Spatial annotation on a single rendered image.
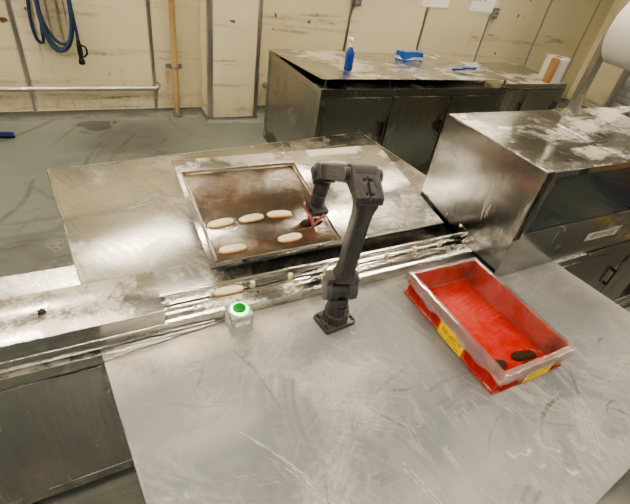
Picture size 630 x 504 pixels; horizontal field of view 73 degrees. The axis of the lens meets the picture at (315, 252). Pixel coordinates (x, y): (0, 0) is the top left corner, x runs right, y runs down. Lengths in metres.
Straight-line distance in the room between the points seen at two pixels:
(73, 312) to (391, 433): 0.92
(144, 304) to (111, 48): 3.77
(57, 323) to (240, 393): 0.52
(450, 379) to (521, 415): 0.21
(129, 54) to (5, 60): 1.03
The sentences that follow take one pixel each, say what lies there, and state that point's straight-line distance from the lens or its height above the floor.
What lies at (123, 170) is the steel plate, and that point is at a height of 0.82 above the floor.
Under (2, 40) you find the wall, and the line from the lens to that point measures 4.86.
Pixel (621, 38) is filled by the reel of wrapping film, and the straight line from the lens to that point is 2.28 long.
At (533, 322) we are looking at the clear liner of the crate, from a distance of 1.63.
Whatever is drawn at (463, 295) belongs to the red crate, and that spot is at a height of 0.82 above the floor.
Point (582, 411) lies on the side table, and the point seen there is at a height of 0.82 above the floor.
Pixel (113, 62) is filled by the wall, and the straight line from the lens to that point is 4.88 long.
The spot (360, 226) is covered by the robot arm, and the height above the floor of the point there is 1.22.
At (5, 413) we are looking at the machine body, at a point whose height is 0.66.
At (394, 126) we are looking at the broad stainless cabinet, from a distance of 3.66.
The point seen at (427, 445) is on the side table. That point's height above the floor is 0.82.
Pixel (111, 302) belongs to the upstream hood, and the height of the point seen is 0.92.
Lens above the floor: 1.85
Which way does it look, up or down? 37 degrees down
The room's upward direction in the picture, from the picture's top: 10 degrees clockwise
